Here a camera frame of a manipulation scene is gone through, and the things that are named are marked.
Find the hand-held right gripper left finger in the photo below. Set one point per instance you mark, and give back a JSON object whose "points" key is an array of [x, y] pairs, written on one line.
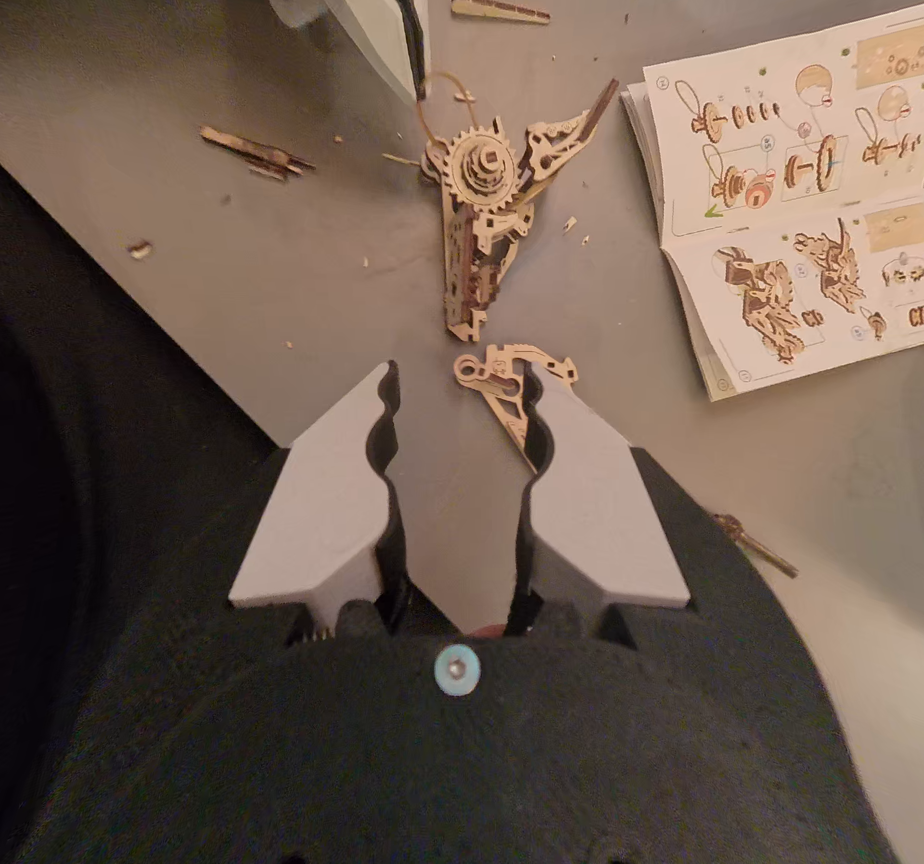
{"points": [[317, 517]]}

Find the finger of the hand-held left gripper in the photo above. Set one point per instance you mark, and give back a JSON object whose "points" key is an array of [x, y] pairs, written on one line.
{"points": [[354, 5]]}

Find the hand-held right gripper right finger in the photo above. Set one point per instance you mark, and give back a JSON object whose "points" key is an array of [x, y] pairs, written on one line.
{"points": [[606, 517]]}

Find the wooden model panel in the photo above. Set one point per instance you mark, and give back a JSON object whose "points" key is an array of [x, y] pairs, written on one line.
{"points": [[498, 387]]}

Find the wooden mechanical model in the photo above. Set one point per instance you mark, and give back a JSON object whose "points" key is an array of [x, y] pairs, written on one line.
{"points": [[476, 178]]}

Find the brown wooden stick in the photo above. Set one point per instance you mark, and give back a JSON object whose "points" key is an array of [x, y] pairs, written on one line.
{"points": [[498, 10]]}

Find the small dark wooden stick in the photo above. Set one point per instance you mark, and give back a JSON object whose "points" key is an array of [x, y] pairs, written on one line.
{"points": [[754, 546]]}

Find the wooden toothpick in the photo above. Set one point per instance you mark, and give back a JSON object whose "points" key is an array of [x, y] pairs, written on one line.
{"points": [[401, 160]]}

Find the open instruction booklet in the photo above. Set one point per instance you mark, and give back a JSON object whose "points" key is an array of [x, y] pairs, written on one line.
{"points": [[794, 214]]}

